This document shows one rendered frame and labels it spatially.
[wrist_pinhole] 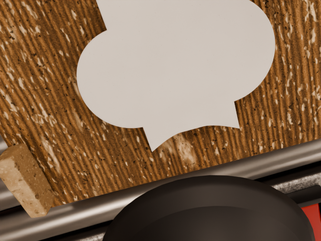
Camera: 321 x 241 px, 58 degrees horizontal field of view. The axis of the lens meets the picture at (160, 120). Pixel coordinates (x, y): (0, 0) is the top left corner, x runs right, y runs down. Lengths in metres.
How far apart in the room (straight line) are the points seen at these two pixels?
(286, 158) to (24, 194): 0.22
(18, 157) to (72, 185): 0.05
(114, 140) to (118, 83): 0.05
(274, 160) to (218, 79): 0.11
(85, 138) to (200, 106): 0.10
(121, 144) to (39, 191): 0.08
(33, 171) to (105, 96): 0.09
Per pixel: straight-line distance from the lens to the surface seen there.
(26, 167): 0.25
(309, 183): 0.32
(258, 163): 0.28
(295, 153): 0.29
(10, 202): 0.33
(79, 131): 0.24
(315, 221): 0.33
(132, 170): 0.25
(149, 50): 0.20
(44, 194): 0.26
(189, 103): 0.21
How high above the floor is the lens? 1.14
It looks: 65 degrees down
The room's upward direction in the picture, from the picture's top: 179 degrees clockwise
